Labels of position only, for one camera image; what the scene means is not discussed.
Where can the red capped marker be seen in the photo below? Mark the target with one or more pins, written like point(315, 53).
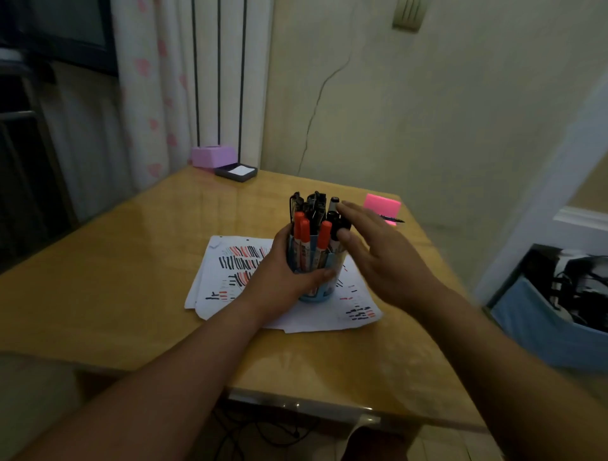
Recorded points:
point(305, 244)
point(323, 242)
point(298, 235)

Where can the dark metal rack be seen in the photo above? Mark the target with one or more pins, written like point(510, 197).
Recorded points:
point(23, 156)

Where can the dark tray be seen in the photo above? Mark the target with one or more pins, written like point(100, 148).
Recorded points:
point(223, 173)

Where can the bunch of black markers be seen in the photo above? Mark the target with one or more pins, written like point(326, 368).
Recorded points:
point(313, 204)

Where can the white curtain with pink print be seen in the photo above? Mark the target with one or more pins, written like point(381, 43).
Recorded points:
point(147, 85)

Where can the blue fabric bag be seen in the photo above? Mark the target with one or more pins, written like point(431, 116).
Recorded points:
point(532, 327)

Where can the dark window frame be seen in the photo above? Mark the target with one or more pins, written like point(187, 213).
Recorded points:
point(57, 28)

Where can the black pen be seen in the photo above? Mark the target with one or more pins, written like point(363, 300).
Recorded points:
point(393, 219)

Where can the person's right hand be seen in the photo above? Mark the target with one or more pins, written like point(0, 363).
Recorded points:
point(394, 266)

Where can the white notepaper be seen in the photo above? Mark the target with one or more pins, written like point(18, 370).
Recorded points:
point(241, 170)

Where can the pink box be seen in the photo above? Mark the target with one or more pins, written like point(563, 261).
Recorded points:
point(213, 155)

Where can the person's right thumb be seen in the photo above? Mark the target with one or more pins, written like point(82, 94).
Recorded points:
point(351, 247)

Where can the person's left thumb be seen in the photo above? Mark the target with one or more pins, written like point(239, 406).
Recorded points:
point(316, 277)

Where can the black and white device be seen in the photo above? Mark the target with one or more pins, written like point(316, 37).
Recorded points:
point(574, 285)

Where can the pink sticky note pad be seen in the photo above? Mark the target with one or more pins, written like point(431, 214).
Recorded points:
point(382, 204)

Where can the person's left forearm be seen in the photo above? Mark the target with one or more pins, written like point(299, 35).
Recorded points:
point(156, 380)

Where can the person's right forearm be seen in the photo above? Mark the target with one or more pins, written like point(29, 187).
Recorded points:
point(513, 380)

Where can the blue pen cup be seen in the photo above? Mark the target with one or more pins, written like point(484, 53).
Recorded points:
point(327, 280)

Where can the person's left hand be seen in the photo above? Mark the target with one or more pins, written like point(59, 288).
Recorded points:
point(270, 280)

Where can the white paper with marker strokes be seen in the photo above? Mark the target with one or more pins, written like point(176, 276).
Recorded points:
point(228, 270)

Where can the white radiator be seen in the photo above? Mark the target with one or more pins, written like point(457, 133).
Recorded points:
point(230, 71)

